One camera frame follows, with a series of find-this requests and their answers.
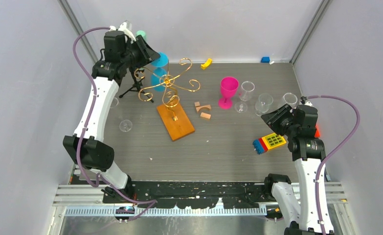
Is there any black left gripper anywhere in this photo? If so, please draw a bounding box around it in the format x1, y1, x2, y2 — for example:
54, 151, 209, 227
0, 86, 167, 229
121, 35, 160, 69

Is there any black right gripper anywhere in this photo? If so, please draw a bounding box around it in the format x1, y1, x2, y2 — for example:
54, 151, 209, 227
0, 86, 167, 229
261, 103, 298, 137

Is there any clear wine glass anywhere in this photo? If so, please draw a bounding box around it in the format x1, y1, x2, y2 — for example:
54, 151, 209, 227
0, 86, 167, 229
110, 97, 133, 132
234, 81, 255, 113
255, 94, 273, 116
277, 93, 298, 108

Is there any blue plastic wine glass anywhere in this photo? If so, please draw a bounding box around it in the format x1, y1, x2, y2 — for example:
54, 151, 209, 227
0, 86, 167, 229
151, 52, 169, 92

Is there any clear wine glass front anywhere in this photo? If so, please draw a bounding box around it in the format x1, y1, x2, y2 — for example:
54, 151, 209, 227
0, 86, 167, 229
234, 81, 255, 113

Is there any pink plastic wine glass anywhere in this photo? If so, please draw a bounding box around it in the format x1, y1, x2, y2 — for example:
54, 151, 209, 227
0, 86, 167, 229
218, 76, 239, 110

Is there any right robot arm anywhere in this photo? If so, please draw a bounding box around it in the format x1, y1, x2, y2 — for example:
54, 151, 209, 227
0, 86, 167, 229
261, 104, 335, 235

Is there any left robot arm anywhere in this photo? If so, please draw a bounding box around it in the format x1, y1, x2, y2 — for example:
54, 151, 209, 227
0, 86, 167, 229
63, 28, 160, 203

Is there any orange wooden rack base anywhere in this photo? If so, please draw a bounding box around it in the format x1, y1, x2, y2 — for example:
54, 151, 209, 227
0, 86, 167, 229
157, 103, 195, 141

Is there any colourful toy block calculator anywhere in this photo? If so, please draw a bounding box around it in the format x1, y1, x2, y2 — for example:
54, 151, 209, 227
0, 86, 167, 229
252, 133, 287, 155

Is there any green microphone on tripod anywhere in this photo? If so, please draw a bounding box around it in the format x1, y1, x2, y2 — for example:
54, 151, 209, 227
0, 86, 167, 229
116, 31, 142, 93

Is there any red block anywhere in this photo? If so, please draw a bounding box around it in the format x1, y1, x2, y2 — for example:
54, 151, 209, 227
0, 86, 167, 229
315, 125, 320, 138

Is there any yellow curved block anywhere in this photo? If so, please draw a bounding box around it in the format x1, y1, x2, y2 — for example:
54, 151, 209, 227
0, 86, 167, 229
201, 58, 212, 70

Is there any small blue block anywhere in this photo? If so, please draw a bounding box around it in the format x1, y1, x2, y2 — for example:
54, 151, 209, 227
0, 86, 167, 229
260, 56, 270, 63

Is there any wooden rectangular block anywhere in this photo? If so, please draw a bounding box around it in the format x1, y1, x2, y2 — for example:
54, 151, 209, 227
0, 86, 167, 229
200, 112, 211, 120

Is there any wooden arch block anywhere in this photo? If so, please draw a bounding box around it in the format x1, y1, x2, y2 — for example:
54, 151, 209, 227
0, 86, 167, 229
196, 105, 211, 113

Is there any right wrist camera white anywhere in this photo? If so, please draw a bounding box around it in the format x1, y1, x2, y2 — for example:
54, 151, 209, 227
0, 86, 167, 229
299, 96, 313, 107

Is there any gold wire wine glass rack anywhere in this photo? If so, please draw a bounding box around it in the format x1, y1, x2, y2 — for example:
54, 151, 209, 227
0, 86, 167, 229
138, 58, 201, 109

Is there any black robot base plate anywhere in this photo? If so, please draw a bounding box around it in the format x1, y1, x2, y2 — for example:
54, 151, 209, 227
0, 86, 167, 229
102, 181, 293, 210

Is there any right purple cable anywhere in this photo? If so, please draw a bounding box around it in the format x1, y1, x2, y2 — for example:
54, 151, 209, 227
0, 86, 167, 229
306, 95, 361, 235

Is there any aluminium frame rail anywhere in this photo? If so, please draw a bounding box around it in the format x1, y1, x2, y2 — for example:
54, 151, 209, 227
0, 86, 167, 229
57, 0, 105, 71

